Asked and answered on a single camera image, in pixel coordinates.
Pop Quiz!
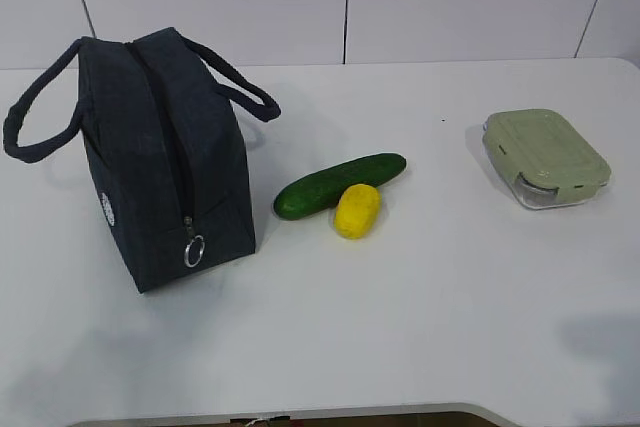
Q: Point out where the navy blue lunch bag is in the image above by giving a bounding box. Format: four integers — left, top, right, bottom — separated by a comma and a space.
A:
3, 27, 281, 292

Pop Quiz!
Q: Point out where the silver zipper pull ring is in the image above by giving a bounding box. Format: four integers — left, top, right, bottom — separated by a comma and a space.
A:
182, 216, 206, 269

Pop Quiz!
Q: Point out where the yellow lemon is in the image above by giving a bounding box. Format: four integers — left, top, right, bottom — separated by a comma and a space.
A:
334, 184, 381, 240

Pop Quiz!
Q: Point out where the green lidded glass container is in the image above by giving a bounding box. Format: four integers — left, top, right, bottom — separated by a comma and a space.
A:
482, 109, 611, 210

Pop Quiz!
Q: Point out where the green cucumber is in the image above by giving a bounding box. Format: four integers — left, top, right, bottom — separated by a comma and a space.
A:
273, 153, 407, 221

